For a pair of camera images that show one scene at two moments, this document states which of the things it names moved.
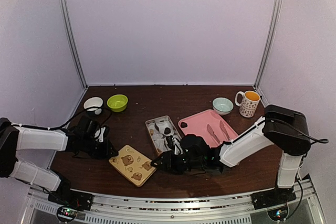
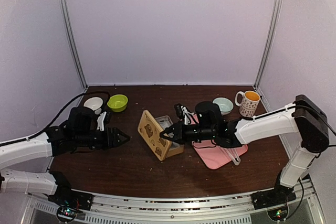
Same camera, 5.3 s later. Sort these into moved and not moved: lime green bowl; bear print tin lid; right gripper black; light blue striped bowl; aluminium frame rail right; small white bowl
Moved: right gripper black; bear print tin lid
Not moved: lime green bowl; aluminium frame rail right; light blue striped bowl; small white bowl
